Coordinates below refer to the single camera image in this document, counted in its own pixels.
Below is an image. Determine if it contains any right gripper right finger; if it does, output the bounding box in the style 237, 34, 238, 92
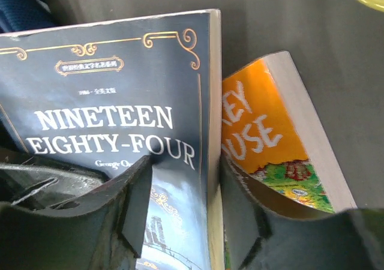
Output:
220, 157, 383, 269

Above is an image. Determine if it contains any navy blue backpack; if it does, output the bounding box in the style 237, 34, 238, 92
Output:
1, 0, 58, 34

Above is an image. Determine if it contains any dark blue 1984 book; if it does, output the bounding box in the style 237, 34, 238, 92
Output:
1, 9, 225, 269

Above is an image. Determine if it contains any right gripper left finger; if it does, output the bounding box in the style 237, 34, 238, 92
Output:
1, 148, 152, 269

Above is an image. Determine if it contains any orange treehouse book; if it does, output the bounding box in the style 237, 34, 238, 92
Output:
221, 50, 356, 213

